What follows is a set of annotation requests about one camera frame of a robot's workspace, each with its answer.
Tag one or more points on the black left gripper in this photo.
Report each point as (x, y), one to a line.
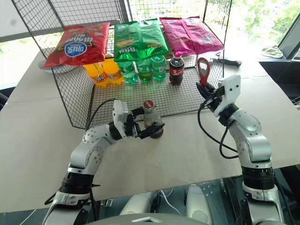
(133, 126)

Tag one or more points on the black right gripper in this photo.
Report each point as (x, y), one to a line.
(215, 99)

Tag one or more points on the brown glass bottle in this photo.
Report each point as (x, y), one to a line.
(153, 119)

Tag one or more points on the red bottle opener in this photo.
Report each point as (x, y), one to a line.
(203, 75)

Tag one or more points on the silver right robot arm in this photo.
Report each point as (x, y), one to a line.
(253, 145)

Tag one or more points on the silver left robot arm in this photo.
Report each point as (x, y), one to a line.
(82, 154)

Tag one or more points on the red metal bottle cap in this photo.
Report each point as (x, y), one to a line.
(148, 104)

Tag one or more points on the dark cola bottle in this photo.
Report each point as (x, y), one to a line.
(176, 70)

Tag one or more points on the green soda bottle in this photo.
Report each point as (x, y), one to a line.
(145, 72)
(159, 68)
(128, 72)

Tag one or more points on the orange soda bottle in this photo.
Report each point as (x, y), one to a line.
(113, 72)
(98, 76)

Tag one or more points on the pink chip bag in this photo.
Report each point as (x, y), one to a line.
(206, 37)
(178, 37)

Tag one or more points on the green chip bag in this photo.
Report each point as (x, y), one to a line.
(152, 37)
(125, 44)

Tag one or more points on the white green cloth bundle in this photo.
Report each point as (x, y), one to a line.
(273, 51)

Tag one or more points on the dark side table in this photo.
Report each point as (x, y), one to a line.
(283, 75)

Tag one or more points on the silver rounded robot leg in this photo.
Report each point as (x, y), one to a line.
(199, 204)
(138, 202)

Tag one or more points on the dark laptop screen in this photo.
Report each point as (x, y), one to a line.
(290, 44)

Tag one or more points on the grey robot torso cover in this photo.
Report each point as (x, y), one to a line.
(150, 219)

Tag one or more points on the red chip bag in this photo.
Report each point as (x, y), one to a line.
(79, 45)

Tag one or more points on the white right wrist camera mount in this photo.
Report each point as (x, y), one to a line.
(228, 91)

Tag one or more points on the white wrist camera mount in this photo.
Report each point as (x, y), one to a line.
(118, 114)
(228, 91)

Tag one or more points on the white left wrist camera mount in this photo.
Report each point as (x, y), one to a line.
(118, 114)

